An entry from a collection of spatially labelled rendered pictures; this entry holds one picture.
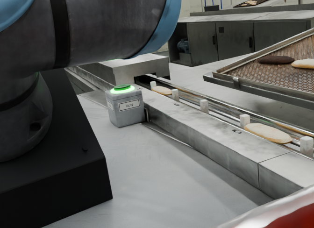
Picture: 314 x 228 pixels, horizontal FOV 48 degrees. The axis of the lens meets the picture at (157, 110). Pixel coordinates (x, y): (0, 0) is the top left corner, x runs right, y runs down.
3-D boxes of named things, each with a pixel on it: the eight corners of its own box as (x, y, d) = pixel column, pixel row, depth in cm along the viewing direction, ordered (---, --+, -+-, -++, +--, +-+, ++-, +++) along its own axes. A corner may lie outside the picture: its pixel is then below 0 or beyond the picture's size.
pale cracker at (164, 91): (148, 90, 98) (147, 86, 98) (160, 87, 100) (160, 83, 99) (162, 96, 89) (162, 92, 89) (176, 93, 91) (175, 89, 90)
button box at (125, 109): (110, 133, 87) (102, 90, 84) (139, 125, 90) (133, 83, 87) (120, 143, 80) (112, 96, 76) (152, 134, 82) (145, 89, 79)
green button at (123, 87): (112, 93, 83) (111, 86, 82) (128, 89, 84) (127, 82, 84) (117, 96, 79) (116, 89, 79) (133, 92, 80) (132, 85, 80)
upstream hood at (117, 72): (57, 58, 215) (54, 44, 213) (86, 53, 221) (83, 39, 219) (116, 92, 103) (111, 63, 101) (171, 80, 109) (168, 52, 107)
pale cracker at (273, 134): (238, 129, 61) (238, 123, 60) (256, 124, 62) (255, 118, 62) (279, 147, 52) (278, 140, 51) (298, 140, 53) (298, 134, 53)
